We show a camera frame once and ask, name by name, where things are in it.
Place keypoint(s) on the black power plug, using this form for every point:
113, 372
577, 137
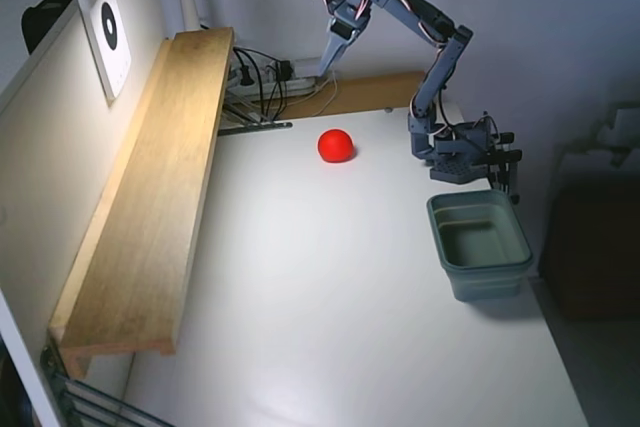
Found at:
245, 76

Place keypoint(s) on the black table clamp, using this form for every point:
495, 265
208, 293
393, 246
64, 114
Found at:
515, 155
507, 137

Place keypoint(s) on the blue-grey robot arm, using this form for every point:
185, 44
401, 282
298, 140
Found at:
439, 72

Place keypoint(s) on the grey plastic container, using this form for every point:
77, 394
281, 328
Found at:
485, 284

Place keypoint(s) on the blue-grey gripper body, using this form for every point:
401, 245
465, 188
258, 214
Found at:
341, 33

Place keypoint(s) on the white adapter box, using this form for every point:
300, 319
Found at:
305, 67

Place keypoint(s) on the grey metal shelf bracket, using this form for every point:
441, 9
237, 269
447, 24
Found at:
255, 128

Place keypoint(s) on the white power strip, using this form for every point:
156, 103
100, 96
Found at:
300, 84

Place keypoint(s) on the black adapter plug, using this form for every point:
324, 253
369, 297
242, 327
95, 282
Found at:
285, 70

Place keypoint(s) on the pale grey box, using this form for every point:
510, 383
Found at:
622, 124

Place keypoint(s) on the long wooden shelf plank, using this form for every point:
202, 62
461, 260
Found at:
150, 197

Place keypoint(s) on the low wooden board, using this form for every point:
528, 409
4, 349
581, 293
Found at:
370, 92

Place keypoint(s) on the red ball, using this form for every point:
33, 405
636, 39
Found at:
336, 145

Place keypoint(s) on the dark metal frame bracket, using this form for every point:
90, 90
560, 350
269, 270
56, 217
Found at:
100, 399

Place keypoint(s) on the blue-grey gripper finger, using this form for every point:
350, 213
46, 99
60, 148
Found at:
332, 54
350, 47

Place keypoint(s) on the white panel with black circle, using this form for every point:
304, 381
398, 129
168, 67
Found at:
117, 72

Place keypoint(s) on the blue-grey robot base plate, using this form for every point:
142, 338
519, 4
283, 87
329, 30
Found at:
452, 169

